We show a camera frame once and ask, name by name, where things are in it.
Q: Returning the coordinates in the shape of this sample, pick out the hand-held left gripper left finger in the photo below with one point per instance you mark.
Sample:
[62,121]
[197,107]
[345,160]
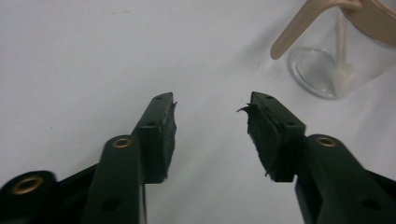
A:
[146,146]

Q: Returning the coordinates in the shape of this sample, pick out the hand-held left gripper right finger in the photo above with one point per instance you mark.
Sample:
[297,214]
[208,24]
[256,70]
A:
[289,146]

